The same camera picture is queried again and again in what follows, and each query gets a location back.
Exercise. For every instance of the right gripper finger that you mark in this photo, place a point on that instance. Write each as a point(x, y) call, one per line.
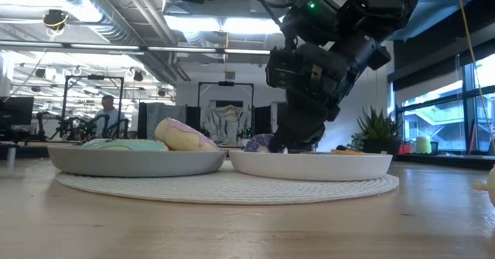
point(284, 141)
point(307, 139)

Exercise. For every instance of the small purple donut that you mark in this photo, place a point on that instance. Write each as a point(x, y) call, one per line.
point(257, 145)

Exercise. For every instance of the small dark chocolate donut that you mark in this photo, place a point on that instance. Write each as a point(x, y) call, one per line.
point(341, 147)

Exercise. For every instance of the small orange donut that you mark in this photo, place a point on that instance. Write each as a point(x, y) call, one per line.
point(346, 152)

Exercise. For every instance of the large pink glazed donut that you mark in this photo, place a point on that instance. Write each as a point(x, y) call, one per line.
point(178, 139)

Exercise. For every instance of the large white blue-striped donut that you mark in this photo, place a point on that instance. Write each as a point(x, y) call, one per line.
point(123, 145)

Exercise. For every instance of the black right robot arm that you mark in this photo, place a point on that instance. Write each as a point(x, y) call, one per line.
point(359, 15)

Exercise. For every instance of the white round plate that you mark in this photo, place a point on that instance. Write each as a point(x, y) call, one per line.
point(309, 168)

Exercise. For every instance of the pale hanging cloth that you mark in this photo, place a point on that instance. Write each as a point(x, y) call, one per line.
point(228, 121)

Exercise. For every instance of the green potted plant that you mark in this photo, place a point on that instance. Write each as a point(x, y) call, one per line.
point(377, 129)

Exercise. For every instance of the round white woven placemat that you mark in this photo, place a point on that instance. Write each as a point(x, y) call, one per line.
point(232, 191)

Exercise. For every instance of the ceiling light strip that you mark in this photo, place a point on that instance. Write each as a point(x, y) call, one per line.
point(232, 25)

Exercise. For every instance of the small red object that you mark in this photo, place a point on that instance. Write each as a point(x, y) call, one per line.
point(404, 149)

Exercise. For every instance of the pale green cup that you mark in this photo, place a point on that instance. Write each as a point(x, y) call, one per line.
point(423, 145)

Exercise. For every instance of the grey partition panel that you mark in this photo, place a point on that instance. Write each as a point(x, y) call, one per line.
point(162, 118)

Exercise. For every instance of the grey round plate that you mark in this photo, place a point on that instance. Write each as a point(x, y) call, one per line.
point(135, 164)

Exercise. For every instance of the person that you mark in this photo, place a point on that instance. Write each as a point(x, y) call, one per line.
point(110, 116)

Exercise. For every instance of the cream rounded object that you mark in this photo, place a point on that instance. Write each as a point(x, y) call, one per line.
point(492, 185)

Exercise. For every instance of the background robot arms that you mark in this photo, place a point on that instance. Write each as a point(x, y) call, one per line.
point(73, 129)

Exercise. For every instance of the black ceiling spotlight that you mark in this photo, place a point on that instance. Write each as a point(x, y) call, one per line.
point(55, 19)

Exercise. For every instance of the black computer monitor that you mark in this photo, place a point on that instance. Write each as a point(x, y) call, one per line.
point(15, 111)

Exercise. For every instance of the black background frame stand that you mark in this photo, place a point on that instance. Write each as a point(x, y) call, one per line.
point(93, 77)
point(226, 83)

